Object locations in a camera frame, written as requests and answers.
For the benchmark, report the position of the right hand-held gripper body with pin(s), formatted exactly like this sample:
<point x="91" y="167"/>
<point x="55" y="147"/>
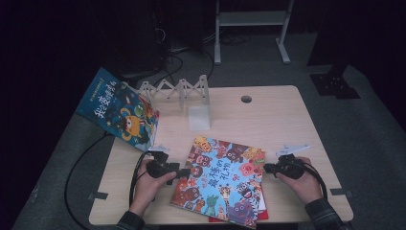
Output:
<point x="292" y="167"/>

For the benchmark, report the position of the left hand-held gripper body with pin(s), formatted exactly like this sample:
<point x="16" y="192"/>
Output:
<point x="159" y="167"/>

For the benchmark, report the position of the white caterpillar picture book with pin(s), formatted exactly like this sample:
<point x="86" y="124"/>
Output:
<point x="262" y="199"/>

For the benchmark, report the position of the colourful many-monsters picture book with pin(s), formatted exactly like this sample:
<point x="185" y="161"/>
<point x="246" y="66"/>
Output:
<point x="220" y="182"/>

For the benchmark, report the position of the white expandable book stand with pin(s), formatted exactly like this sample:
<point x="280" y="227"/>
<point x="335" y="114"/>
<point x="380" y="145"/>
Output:
<point x="199" y="118"/>

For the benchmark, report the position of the blue monster picture book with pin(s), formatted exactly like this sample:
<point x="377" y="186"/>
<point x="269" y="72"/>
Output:
<point x="118" y="108"/>

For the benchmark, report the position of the person's right hand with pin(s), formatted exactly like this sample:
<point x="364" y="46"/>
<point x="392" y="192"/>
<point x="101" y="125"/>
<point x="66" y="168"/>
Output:
<point x="306" y="187"/>

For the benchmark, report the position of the person's left hand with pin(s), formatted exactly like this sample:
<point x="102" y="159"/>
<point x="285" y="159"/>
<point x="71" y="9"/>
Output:
<point x="146" y="191"/>

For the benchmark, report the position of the grey tape strip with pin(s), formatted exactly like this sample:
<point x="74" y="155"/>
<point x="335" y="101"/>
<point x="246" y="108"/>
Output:
<point x="341" y="192"/>
<point x="98" y="195"/>

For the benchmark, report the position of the black stand base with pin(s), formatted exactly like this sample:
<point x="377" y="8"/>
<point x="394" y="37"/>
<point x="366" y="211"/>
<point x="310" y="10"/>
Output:
<point x="333" y="84"/>

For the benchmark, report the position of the white metal desk frame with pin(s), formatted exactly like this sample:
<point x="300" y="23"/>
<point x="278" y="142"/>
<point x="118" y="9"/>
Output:
<point x="252" y="18"/>

